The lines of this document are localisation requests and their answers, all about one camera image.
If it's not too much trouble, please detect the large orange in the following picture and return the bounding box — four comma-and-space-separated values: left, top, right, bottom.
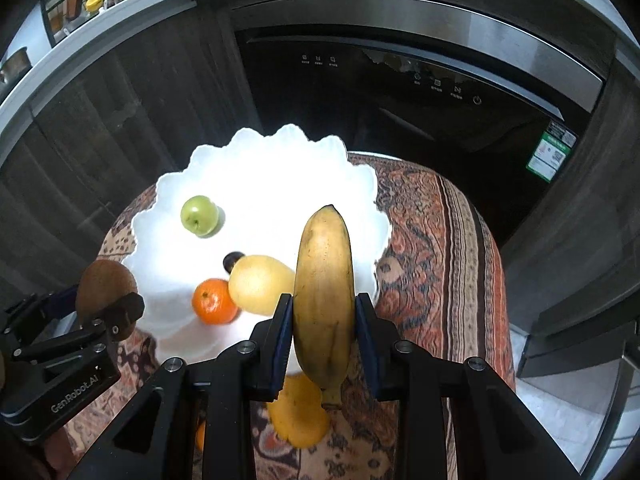
192, 278, 240, 325

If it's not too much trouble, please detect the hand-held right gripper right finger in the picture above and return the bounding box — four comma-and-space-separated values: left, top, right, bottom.
355, 291, 583, 480

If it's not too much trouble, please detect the yellow mango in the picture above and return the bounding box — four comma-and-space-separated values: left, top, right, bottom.
267, 374, 331, 450

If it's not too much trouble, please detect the black built-in dishwasher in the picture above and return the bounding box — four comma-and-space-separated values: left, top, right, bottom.
227, 0, 618, 241

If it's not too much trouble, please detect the dark wood cabinet door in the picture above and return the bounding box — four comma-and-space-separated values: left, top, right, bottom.
500, 57, 640, 336
0, 0, 261, 291

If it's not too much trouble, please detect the green energy label sticker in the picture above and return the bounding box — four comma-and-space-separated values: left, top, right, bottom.
527, 120, 576, 183

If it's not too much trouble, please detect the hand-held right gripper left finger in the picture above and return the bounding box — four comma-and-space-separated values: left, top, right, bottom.
65, 293, 296, 480

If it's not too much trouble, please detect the white scalloped bowl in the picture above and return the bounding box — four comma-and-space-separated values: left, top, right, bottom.
121, 124, 393, 376

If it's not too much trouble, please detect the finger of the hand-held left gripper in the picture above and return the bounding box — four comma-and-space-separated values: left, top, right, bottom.
0, 287, 81, 348
87, 292, 146, 345

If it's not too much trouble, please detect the yellow pear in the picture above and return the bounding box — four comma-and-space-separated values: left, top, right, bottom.
228, 255, 297, 317

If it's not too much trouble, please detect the green apple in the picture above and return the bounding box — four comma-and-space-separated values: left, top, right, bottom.
180, 195, 221, 237

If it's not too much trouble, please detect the steel cooking pot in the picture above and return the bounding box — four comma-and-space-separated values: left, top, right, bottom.
0, 47, 29, 84

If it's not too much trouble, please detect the yellow banana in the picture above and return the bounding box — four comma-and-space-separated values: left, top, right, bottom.
292, 204, 357, 409

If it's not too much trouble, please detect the brown kiwi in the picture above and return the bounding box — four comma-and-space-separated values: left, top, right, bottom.
76, 260, 138, 341

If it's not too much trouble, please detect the patterned paisley tablecloth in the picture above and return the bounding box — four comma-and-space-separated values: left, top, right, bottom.
62, 152, 516, 480

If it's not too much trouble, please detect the black wire spice rack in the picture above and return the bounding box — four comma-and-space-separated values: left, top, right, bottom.
40, 0, 116, 46

